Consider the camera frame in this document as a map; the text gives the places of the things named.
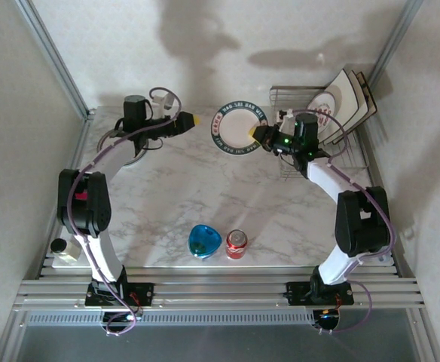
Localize round plate green lettered rim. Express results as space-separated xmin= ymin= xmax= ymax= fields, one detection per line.
xmin=206 ymin=100 xmax=269 ymax=156

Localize round plate orange sun print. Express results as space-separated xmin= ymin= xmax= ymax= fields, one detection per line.
xmin=96 ymin=126 xmax=146 ymax=167

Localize square floral plate dark rim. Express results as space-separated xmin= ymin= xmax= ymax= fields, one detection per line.
xmin=346 ymin=70 xmax=368 ymax=137
xmin=356 ymin=71 xmax=378 ymax=120
xmin=319 ymin=69 xmax=359 ymax=146

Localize arm base electronics with LED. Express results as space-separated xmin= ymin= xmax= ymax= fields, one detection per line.
xmin=312 ymin=308 xmax=342 ymax=333
xmin=101 ymin=309 xmax=142 ymax=336

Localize red soda can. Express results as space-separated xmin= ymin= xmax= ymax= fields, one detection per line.
xmin=225 ymin=229 xmax=249 ymax=260

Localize blue triangular plastic container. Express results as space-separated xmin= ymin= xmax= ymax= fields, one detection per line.
xmin=188 ymin=224 xmax=223 ymax=260

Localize clear bottle black cap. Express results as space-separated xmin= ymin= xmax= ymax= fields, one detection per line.
xmin=50 ymin=238 xmax=81 ymax=263

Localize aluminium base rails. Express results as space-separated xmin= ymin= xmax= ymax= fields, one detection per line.
xmin=12 ymin=263 xmax=426 ymax=313

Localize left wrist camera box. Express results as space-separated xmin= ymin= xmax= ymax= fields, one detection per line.
xmin=150 ymin=94 xmax=174 ymax=115

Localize wire dish rack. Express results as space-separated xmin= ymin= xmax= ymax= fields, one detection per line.
xmin=268 ymin=85 xmax=370 ymax=180

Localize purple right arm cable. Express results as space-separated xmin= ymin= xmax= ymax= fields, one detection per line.
xmin=289 ymin=109 xmax=396 ymax=335

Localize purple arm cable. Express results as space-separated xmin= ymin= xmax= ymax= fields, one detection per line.
xmin=66 ymin=87 xmax=183 ymax=336
xmin=289 ymin=109 xmax=396 ymax=335

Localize aluminium table side rail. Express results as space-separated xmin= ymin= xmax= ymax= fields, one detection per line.
xmin=362 ymin=120 xmax=408 ymax=275
xmin=38 ymin=111 xmax=95 ymax=267

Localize aluminium frame post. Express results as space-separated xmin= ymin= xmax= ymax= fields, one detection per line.
xmin=368 ymin=0 xmax=425 ymax=90
xmin=14 ymin=0 xmax=95 ymax=118

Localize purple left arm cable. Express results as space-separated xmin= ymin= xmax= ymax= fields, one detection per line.
xmin=66 ymin=87 xmax=183 ymax=336

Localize grey slotted cable duct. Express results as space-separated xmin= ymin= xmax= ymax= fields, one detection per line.
xmin=23 ymin=311 xmax=316 ymax=327

